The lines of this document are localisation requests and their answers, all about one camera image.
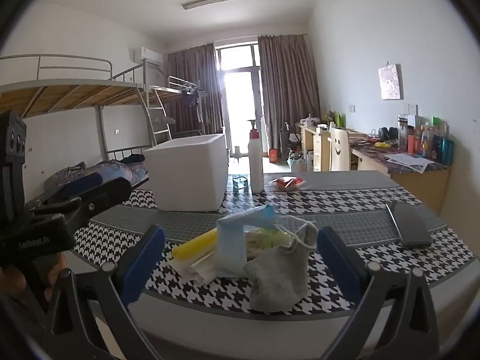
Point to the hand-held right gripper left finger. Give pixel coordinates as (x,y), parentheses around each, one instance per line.
(144,260)

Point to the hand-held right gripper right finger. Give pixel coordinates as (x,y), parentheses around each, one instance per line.
(337,266)

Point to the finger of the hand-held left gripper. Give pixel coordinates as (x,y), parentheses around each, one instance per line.
(108,194)
(80,184)

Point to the yellow foam net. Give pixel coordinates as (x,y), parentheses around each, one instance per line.
(195,245)

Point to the white paper napkin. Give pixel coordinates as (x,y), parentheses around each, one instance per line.
(198,272)

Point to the grey sock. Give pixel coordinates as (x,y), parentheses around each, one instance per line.
(275,281)

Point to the white foam box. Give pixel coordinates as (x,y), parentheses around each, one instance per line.
(187,174)

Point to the blue face mask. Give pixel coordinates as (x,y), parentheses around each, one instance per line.
(232,243)

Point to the person's left hand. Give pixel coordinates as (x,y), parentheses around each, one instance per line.
(22,281)

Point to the rolled blue bedding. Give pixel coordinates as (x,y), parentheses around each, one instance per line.
(112,172)

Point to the houndstooth tablecloth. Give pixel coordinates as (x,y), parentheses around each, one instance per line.
(375,266)

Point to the clear green plastic bag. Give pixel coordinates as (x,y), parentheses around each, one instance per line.
(270,240)

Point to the black phone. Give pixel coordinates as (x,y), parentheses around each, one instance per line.
(408,225)

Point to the metal bunk ladder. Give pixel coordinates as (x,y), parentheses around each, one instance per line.
(157,120)

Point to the metal bunk bed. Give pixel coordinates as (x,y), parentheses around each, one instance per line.
(56,93)
(176,90)

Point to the red snack packet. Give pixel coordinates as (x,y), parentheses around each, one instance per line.
(287,183)

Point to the white bucket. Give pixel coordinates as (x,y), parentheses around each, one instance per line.
(296,165)

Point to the wooden desk with patterned cover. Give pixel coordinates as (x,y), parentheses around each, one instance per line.
(412,183)

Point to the wooden smiley chair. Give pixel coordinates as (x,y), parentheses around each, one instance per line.
(339,150)

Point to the plain wooden desk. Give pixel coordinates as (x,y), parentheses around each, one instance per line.
(317,150)

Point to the small clear glass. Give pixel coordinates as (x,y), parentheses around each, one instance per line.
(239,183)

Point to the hanging dark clothes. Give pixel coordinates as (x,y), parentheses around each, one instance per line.
(191,99)

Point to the loose papers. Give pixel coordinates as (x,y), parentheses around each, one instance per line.
(410,162)

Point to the orange box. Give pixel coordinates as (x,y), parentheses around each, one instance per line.
(273,155)

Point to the white pump bottle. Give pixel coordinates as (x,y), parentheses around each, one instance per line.
(256,165)

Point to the brown curtain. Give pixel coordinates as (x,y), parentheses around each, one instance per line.
(187,82)
(288,90)

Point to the black headphones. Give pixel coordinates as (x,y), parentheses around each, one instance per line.
(388,134)

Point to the white air conditioner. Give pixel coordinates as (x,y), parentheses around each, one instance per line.
(148,55)

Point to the row of bottles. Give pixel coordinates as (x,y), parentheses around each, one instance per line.
(427,142)

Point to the glass balcony door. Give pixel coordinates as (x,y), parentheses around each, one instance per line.
(240,101)

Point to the ceiling light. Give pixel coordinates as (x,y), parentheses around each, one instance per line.
(215,0)

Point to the pink wall picture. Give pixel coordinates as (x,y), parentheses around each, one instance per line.
(390,81)

